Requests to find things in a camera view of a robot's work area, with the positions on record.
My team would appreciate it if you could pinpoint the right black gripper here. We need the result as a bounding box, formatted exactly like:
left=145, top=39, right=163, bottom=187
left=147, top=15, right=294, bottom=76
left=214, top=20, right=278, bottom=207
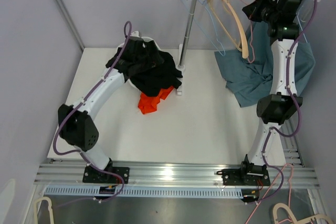
left=243, top=0, right=279, bottom=25

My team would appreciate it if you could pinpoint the beige wooden hanger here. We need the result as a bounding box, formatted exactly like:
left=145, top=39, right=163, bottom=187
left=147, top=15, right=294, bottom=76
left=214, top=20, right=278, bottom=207
left=206, top=0, right=249, bottom=59

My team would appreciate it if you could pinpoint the black t shirt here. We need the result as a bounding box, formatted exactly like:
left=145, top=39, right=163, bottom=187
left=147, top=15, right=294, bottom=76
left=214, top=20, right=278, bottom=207
left=130, top=51, right=183, bottom=97

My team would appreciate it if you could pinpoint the orange t shirt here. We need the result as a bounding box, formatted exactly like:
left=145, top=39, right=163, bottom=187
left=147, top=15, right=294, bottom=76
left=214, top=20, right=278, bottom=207
left=138, top=86, right=174, bottom=114

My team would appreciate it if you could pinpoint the pink wire hanger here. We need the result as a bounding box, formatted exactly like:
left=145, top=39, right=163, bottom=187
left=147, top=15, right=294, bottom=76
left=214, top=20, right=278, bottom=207
left=240, top=0, right=256, bottom=64

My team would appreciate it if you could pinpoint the light blue wire hanger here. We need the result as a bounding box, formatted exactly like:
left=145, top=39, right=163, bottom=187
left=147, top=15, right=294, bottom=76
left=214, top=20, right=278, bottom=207
left=180, top=0, right=226, bottom=57

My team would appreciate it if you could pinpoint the grey blue t shirt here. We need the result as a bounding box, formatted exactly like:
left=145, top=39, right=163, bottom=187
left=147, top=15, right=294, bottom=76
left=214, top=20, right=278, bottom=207
left=214, top=23, right=316, bottom=108

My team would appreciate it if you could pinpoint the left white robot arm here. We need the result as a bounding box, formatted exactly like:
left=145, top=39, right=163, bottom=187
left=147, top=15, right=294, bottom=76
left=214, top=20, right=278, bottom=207
left=53, top=36, right=164, bottom=183

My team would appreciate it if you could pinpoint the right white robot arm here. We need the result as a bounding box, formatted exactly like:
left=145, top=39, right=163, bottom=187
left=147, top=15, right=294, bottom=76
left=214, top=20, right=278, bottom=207
left=238, top=0, right=303, bottom=185

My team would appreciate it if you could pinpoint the beige hanger floor left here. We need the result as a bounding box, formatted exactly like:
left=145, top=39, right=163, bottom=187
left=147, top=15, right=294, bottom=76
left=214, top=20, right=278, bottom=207
left=33, top=196, right=55, bottom=224

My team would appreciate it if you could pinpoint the pink hanger on floor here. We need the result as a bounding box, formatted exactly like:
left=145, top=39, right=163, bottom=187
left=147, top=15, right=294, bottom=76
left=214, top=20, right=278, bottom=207
left=245, top=163, right=295, bottom=224

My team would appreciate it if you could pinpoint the beige hanger on floor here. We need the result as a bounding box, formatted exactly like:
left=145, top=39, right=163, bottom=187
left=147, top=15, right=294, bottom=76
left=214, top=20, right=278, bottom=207
left=272, top=203, right=334, bottom=224

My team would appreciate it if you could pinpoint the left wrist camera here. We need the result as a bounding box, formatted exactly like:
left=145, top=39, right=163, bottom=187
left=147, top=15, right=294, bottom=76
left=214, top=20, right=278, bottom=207
left=131, top=31, right=141, bottom=38

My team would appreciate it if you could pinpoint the left black mount plate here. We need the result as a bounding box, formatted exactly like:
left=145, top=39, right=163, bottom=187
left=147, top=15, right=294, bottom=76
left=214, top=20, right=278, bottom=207
left=82, top=166, right=130, bottom=184

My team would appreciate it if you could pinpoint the black mount plate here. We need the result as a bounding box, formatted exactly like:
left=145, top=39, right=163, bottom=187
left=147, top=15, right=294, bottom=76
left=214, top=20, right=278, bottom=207
left=82, top=166, right=130, bottom=184
left=216, top=169, right=271, bottom=186

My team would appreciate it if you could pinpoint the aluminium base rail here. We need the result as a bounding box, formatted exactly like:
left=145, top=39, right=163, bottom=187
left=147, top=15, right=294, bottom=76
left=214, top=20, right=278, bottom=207
left=34, top=119, right=321, bottom=190

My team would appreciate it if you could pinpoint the right black mount plate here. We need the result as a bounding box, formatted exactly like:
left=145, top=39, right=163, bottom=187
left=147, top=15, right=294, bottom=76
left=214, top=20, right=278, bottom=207
left=216, top=169, right=271, bottom=186

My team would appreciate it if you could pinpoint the white slotted cable duct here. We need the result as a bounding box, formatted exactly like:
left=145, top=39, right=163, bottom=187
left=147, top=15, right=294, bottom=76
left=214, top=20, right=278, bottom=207
left=45, top=185, right=243, bottom=199

